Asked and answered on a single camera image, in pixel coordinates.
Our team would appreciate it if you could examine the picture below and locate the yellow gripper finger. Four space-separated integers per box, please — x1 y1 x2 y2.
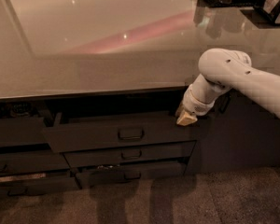
176 109 198 126

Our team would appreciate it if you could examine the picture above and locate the dark cabinet door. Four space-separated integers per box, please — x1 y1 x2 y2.
187 91 280 174

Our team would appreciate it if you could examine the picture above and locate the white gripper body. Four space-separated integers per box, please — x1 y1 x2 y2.
182 86 215 116

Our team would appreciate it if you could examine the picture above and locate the dark grey drawer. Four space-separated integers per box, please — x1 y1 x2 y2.
43 112 193 153
64 141 196 168
76 161 186 189

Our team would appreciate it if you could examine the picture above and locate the dark grey bottom drawer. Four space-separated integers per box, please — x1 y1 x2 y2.
76 161 186 189

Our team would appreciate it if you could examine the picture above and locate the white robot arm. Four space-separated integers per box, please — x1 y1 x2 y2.
175 49 280 126

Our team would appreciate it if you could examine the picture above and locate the left middle dark drawer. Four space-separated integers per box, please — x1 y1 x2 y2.
0 150 68 175

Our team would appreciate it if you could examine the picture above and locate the dark grey top drawer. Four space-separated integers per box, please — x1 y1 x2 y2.
43 112 193 153

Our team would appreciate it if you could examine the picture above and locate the dark grey middle drawer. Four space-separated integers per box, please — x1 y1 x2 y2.
64 141 196 168

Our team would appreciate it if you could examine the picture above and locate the dark angled stand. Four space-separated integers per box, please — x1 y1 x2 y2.
254 0 280 25

